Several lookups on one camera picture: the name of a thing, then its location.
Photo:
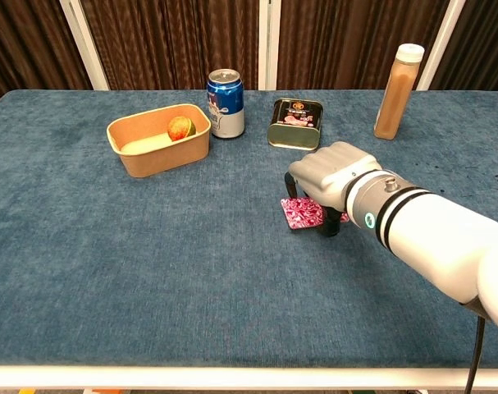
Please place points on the blue white drink can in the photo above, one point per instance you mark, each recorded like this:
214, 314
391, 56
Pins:
226, 111

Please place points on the tan paper bowl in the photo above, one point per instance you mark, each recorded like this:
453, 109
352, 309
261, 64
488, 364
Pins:
166, 161

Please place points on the red white patterned packet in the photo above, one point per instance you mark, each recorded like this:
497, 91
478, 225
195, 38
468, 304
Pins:
302, 215

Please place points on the brown drink bottle white cap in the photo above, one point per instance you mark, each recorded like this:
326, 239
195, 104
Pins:
393, 106

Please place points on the white table frame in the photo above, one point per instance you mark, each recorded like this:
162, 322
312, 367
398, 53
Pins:
232, 377

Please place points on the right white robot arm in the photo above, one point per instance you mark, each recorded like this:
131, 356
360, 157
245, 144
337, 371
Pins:
437, 238

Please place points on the black gold luncheon meat tin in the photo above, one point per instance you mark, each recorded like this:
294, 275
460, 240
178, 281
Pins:
293, 139

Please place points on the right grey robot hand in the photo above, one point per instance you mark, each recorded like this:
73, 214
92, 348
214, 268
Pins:
334, 172

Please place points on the blue table cloth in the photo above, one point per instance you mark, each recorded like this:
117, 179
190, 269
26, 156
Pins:
191, 267

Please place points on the white partition post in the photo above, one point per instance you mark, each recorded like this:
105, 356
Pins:
269, 41
446, 37
84, 49

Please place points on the red green round fruit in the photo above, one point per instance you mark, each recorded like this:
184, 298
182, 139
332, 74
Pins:
179, 128

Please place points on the brown pleated curtain panel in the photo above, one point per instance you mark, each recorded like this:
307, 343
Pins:
27, 45
343, 41
170, 41
482, 49

